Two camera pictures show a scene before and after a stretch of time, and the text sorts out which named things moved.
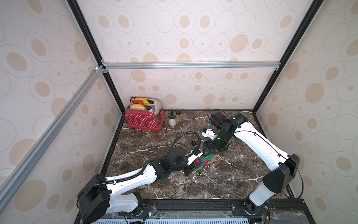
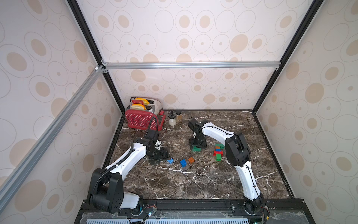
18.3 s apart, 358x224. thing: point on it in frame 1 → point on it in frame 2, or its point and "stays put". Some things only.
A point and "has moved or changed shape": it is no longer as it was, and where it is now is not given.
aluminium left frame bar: (14, 179) stays put
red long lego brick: (197, 161) has moved or changed shape
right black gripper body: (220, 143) → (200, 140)
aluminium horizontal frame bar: (169, 64) stays put
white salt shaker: (172, 119) stays put
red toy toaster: (153, 118) stays put
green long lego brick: (207, 157) has moved or changed shape
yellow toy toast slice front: (137, 107) stays put
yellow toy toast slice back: (145, 101) stays put
